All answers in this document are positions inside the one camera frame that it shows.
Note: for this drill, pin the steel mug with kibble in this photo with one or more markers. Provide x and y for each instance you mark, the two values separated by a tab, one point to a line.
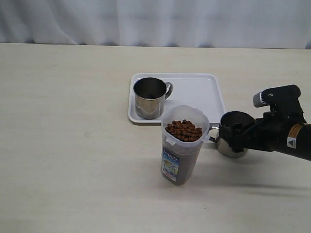
228	140
150	95

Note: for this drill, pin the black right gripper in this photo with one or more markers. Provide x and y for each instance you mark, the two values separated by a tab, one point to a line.
272	133

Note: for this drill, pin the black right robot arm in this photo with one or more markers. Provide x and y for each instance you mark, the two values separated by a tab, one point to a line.
282	129

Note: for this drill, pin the clear plastic pitcher with label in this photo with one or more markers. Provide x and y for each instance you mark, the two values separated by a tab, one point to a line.
184	130

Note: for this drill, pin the white plastic tray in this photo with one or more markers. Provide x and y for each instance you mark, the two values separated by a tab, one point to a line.
197	90

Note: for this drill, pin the white curtain backdrop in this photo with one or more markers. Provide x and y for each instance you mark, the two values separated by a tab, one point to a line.
277	24

